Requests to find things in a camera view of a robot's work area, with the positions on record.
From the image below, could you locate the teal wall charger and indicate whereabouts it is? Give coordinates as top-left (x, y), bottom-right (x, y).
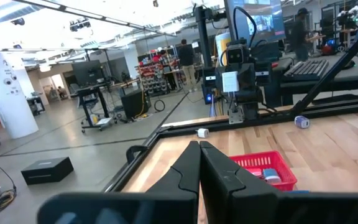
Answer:
top-left (262, 168), bottom-right (282, 184)

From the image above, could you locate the black frame clamp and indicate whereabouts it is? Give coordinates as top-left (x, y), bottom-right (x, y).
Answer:
top-left (125, 144), bottom-right (149, 164)

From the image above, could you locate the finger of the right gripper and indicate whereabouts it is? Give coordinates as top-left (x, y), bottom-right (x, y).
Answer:
top-left (215, 67), bottom-right (223, 93)
top-left (239, 63), bottom-right (257, 94)

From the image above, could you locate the black cable coil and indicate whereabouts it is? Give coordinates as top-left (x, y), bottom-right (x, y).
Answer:
top-left (153, 98), bottom-right (167, 113)

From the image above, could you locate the shelf with red bins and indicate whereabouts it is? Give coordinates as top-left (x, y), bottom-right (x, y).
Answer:
top-left (137, 60), bottom-right (170, 96)

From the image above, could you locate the person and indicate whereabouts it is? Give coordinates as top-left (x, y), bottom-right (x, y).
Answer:
top-left (178, 39), bottom-right (198, 93)
top-left (290, 7), bottom-right (311, 62)

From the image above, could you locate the pink wall charger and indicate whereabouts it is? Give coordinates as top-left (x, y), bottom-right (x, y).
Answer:
top-left (246, 167), bottom-right (264, 179)

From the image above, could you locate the red plastic basket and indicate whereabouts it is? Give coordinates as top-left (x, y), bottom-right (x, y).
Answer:
top-left (228, 151), bottom-right (298, 192)

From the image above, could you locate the computer with blue light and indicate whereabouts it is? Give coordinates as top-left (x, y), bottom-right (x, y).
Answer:
top-left (202, 83), bottom-right (217, 105)

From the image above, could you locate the black flat box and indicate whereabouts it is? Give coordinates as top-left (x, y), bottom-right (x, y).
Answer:
top-left (21, 156), bottom-right (75, 186)

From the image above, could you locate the lavender wall charger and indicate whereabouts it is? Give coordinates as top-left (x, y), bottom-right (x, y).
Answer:
top-left (293, 115), bottom-right (311, 129)

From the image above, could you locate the black standing desk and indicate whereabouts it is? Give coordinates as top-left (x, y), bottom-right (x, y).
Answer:
top-left (75, 81), bottom-right (117, 134)

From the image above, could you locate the black cabinet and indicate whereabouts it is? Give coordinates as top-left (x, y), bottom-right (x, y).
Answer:
top-left (120, 89), bottom-right (150, 119)

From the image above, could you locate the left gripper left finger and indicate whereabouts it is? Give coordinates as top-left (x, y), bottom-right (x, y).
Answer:
top-left (37, 141), bottom-right (201, 224)

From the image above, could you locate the dark grey desk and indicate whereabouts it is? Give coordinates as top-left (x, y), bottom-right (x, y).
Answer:
top-left (264, 52), bottom-right (358, 106)

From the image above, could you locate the large display screen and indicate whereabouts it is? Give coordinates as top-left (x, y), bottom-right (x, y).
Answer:
top-left (224, 0), bottom-right (287, 44)

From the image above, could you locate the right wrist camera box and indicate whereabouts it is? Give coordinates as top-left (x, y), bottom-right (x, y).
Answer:
top-left (227, 43), bottom-right (250, 66)

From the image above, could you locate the black backlit keyboard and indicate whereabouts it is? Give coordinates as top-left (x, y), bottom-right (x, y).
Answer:
top-left (283, 58), bottom-right (331, 82)

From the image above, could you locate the black computer mouse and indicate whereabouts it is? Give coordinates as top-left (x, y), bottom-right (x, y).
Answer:
top-left (342, 59), bottom-right (357, 70)

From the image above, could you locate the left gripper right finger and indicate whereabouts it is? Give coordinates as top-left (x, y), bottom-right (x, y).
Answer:
top-left (201, 141), bottom-right (358, 224)

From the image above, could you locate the yellow white board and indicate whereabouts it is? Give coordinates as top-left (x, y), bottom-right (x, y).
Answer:
top-left (214, 32), bottom-right (232, 66)

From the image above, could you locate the black desk monitor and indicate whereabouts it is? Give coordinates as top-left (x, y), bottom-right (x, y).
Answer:
top-left (71, 60), bottom-right (105, 88)

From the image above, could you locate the black camera pole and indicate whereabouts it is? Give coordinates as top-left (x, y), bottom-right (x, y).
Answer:
top-left (194, 4), bottom-right (214, 69)

